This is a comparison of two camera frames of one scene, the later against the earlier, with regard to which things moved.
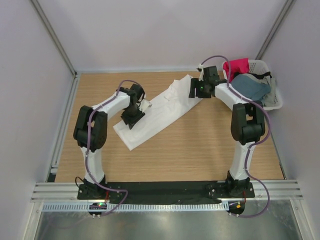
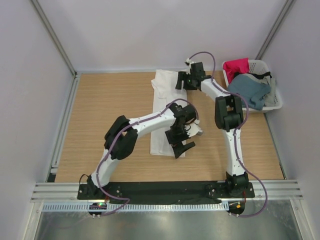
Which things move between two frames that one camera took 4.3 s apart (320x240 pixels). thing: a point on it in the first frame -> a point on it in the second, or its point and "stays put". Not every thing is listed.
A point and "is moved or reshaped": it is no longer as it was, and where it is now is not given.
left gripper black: [133, 118] -> [178, 139]
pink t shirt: [238, 66] stays put
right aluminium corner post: [274, 29] stays put
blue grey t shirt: [250, 86] stays put
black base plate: [166, 192] stays put
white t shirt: [166, 108] is moved or reshaped
